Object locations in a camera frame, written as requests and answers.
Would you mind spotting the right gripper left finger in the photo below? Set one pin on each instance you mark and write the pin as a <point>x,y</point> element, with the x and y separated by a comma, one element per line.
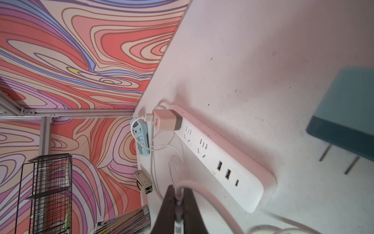
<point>164,223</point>

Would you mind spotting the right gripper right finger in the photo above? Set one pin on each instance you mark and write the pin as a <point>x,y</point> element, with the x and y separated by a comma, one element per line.
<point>193,222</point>

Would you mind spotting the white power strip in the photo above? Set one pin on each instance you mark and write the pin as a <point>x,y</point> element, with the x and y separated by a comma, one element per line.
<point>250,184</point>

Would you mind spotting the teal USB charger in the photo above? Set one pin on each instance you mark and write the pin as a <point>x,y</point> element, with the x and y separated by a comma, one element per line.
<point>345,116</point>

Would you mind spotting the grey stapler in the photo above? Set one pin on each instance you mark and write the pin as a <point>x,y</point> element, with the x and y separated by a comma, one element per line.
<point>143,182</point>

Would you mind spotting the blue calculator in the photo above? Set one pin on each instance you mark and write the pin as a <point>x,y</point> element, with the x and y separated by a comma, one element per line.
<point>140,130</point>

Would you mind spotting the black wire basket left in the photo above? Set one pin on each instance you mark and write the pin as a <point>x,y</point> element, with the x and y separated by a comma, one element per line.
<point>51,196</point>

